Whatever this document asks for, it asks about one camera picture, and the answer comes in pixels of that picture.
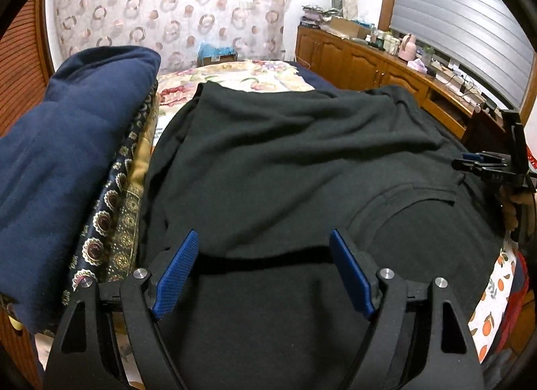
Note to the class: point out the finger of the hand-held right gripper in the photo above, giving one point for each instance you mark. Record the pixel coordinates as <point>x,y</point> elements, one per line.
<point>482,168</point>
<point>472,157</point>

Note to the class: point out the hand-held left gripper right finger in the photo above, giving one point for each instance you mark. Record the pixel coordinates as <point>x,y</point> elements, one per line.
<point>350,277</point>

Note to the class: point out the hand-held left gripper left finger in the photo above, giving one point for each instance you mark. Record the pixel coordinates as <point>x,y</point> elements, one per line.
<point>176,277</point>

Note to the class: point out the black t-shirt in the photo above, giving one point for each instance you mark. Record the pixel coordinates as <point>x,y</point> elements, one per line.
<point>272,155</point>

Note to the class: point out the stack of folded clothes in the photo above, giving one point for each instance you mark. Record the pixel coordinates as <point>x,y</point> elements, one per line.
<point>316,15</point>

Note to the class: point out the person's right hand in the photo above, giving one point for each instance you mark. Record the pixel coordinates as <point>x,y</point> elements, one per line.
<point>511,209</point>

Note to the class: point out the white power strip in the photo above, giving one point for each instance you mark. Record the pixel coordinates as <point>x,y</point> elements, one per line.
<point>457,82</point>

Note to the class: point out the dark patterned folded cloth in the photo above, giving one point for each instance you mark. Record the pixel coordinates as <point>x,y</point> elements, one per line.
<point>113,214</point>

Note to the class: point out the pink tissue box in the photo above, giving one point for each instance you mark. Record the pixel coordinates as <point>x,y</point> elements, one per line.
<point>417,65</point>

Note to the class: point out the pink thermos bottle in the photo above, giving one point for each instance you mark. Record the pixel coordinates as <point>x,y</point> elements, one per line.
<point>407,48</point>

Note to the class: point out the orange print bed sheet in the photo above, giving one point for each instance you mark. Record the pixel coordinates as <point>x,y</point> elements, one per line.
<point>491,302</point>

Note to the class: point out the red cloth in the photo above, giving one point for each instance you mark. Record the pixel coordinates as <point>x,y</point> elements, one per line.
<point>520,302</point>

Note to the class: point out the row of small bottles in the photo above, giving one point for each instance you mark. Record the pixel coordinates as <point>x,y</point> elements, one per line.
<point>381,42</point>

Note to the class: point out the grey window blind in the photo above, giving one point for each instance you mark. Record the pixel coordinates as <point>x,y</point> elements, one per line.
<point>453,8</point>

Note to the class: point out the wooden cabinet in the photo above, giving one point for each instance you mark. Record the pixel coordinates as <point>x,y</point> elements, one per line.
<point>348,59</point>

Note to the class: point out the navy blue folded quilt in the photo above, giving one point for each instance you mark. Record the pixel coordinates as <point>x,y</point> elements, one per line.
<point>63,142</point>

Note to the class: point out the navy bed sheet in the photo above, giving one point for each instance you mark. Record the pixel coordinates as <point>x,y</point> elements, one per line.
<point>314,77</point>

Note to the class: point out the open cardboard box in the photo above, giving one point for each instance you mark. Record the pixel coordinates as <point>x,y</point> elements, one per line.
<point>348,26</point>

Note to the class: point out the small green fan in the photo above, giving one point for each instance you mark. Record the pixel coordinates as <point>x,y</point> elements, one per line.
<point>337,0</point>

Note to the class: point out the floral bed quilt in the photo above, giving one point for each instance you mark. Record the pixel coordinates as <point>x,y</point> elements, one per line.
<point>235,75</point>

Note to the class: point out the blue plastic bags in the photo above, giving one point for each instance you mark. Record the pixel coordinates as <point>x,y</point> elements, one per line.
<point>216,49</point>

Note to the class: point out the circle patterned curtain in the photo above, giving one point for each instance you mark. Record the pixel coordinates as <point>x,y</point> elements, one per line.
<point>168,8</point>

